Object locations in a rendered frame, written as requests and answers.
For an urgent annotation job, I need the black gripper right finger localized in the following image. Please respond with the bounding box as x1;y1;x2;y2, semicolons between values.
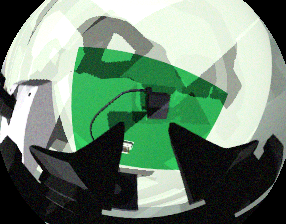
168;123;259;205

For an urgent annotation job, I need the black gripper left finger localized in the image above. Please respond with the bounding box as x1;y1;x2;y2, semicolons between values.
29;121;124;210

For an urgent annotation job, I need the green circuit board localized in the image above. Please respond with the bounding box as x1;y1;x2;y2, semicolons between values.
71;47;228;171

